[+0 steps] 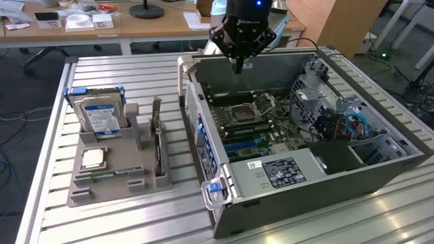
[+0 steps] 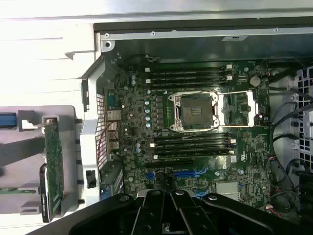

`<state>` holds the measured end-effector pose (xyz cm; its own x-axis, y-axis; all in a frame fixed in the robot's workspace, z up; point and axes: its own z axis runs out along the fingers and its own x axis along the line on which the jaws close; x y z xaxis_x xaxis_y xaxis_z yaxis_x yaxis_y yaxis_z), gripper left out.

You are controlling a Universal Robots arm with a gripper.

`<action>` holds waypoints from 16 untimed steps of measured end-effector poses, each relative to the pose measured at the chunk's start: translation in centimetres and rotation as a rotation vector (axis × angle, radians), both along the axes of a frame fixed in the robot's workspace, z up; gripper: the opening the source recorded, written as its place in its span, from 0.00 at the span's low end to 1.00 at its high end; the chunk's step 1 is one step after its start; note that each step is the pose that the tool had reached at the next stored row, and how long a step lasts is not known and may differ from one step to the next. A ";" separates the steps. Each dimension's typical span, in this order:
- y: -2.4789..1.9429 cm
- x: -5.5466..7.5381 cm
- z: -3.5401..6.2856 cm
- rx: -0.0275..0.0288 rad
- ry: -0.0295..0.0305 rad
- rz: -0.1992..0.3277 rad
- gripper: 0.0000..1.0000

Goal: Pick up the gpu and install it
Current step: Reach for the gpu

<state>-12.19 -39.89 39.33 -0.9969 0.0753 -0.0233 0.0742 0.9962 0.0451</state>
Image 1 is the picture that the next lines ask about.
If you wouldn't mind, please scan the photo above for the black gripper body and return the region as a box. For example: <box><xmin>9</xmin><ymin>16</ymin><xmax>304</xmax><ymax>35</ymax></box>
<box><xmin>222</xmin><ymin>0</ymin><xmax>274</xmax><ymax>58</ymax></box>

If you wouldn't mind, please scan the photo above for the white paper stack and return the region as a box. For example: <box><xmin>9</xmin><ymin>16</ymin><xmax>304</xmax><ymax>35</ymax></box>
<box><xmin>183</xmin><ymin>11</ymin><xmax>212</xmax><ymax>31</ymax></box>

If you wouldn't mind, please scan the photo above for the cardboard box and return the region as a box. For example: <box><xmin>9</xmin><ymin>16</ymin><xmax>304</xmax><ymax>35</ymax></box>
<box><xmin>196</xmin><ymin>0</ymin><xmax>218</xmax><ymax>18</ymax></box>

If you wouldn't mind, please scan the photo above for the wooden desk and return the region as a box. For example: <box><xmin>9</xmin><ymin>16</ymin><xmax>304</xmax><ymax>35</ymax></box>
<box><xmin>120</xmin><ymin>0</ymin><xmax>308</xmax><ymax>49</ymax></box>
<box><xmin>0</xmin><ymin>1</ymin><xmax>123</xmax><ymax>49</ymax></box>

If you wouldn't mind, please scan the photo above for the wooden cabinet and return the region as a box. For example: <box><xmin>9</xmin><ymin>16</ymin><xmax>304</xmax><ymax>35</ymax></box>
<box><xmin>286</xmin><ymin>0</ymin><xmax>388</xmax><ymax>59</ymax></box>

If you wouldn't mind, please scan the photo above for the black lamp base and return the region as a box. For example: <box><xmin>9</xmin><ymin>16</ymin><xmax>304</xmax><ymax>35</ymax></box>
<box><xmin>128</xmin><ymin>0</ymin><xmax>165</xmax><ymax>20</ymax></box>

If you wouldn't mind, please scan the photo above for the metal socket cover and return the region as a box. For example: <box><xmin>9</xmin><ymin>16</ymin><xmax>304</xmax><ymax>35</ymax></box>
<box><xmin>254</xmin><ymin>93</ymin><xmax>278</xmax><ymax>115</ymax></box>

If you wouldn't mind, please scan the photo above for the metal drive cage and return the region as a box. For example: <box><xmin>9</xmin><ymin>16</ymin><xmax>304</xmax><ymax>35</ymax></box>
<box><xmin>290</xmin><ymin>59</ymin><xmax>343</xmax><ymax>133</ymax></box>

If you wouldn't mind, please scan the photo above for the CPU socket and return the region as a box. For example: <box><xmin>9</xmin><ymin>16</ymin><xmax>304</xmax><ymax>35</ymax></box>
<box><xmin>231</xmin><ymin>104</ymin><xmax>258</xmax><ymax>125</ymax></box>

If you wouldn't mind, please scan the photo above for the white cube box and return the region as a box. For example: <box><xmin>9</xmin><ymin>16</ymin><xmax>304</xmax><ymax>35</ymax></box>
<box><xmin>92</xmin><ymin>13</ymin><xmax>113</xmax><ymax>30</ymax></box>

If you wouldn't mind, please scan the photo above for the RAM stick with white label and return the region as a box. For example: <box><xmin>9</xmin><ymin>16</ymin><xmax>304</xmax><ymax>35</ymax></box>
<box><xmin>222</xmin><ymin>123</ymin><xmax>272</xmax><ymax>136</ymax></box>

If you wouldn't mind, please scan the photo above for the green motherboard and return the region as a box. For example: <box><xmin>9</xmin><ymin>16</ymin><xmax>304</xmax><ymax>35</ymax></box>
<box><xmin>203</xmin><ymin>83</ymin><xmax>310</xmax><ymax>163</ymax></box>

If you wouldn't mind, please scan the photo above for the flat white box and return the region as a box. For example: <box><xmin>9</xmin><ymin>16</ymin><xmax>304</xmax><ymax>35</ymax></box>
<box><xmin>64</xmin><ymin>20</ymin><xmax>96</xmax><ymax>33</ymax></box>

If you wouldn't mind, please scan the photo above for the white tape roll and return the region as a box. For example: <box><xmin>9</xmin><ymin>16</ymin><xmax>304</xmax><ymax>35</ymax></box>
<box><xmin>67</xmin><ymin>14</ymin><xmax>89</xmax><ymax>25</ymax></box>

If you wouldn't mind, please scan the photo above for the blue expansion slot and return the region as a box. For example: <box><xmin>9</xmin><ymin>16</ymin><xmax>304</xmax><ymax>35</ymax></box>
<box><xmin>226</xmin><ymin>141</ymin><xmax>262</xmax><ymax>153</ymax></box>

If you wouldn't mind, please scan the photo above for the black stand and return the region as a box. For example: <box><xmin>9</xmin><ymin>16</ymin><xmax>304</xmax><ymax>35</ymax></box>
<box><xmin>392</xmin><ymin>65</ymin><xmax>434</xmax><ymax>112</ymax></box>

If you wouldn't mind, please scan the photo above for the white box black top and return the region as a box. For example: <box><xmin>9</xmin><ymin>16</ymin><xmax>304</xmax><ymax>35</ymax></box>
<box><xmin>33</xmin><ymin>12</ymin><xmax>64</xmax><ymax>29</ymax></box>

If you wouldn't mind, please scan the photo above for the black plastic box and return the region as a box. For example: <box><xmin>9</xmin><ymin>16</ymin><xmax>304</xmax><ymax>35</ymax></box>
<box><xmin>307</xmin><ymin>141</ymin><xmax>367</xmax><ymax>175</ymax></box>

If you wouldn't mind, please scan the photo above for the black office chair base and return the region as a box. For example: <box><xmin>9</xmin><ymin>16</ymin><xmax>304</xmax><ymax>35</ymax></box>
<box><xmin>20</xmin><ymin>47</ymin><xmax>71</xmax><ymax>76</ymax></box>

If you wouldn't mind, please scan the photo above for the grey printed parts rack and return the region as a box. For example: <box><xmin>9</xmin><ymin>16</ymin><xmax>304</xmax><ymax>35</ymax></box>
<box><xmin>67</xmin><ymin>103</ymin><xmax>176</xmax><ymax>208</ymax></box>

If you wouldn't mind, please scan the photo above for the small metal disk bay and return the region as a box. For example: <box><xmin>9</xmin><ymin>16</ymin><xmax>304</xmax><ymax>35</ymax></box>
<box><xmin>347</xmin><ymin>133</ymin><xmax>407</xmax><ymax>165</ymax></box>

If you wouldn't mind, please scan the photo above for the grey power supply unit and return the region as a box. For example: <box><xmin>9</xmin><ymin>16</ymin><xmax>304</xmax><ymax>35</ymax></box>
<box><xmin>230</xmin><ymin>148</ymin><xmax>328</xmax><ymax>199</ymax></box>

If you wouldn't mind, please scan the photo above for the silver CPU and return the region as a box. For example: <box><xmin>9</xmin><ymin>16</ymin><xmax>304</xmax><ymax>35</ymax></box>
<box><xmin>81</xmin><ymin>149</ymin><xmax>105</xmax><ymax>168</ymax></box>

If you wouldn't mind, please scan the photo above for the grey plastic bag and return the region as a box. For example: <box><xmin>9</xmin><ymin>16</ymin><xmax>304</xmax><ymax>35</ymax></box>
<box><xmin>0</xmin><ymin>1</ymin><xmax>33</xmax><ymax>23</ymax></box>

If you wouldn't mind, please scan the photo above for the green RAM stick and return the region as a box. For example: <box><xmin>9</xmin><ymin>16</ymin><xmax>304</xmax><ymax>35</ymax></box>
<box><xmin>75</xmin><ymin>166</ymin><xmax>143</xmax><ymax>180</ymax></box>

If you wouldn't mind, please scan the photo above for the grey open PC case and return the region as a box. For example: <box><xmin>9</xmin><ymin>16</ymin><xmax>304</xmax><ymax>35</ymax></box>
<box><xmin>177</xmin><ymin>45</ymin><xmax>430</xmax><ymax>239</ymax></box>

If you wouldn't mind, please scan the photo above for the black cable behind case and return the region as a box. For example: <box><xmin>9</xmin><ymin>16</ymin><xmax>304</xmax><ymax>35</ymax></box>
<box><xmin>267</xmin><ymin>37</ymin><xmax>322</xmax><ymax>53</ymax></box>

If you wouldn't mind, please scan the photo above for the black wire bundle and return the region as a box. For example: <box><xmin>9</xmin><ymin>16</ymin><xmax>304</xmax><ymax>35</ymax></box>
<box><xmin>311</xmin><ymin>114</ymin><xmax>343</xmax><ymax>142</ymax></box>

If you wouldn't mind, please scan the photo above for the blue wire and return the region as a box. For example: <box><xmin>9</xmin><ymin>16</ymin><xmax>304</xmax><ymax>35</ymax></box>
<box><xmin>342</xmin><ymin>113</ymin><xmax>372</xmax><ymax>140</ymax></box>

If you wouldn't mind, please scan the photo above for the hard disk with blue bracket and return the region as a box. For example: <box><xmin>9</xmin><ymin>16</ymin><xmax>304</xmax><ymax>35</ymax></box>
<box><xmin>63</xmin><ymin>85</ymin><xmax>132</xmax><ymax>139</ymax></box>

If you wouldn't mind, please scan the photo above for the white table frame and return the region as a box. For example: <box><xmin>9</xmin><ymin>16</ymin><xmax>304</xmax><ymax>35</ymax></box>
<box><xmin>368</xmin><ymin>0</ymin><xmax>434</xmax><ymax>69</ymax></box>

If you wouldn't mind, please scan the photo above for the white floor cable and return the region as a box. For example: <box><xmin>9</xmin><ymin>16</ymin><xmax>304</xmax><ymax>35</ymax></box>
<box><xmin>0</xmin><ymin>106</ymin><xmax>52</xmax><ymax>121</ymax></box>

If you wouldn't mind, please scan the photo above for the blue floor cable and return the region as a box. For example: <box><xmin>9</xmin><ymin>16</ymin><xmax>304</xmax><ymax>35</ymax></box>
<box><xmin>0</xmin><ymin>121</ymin><xmax>27</xmax><ymax>222</ymax></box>

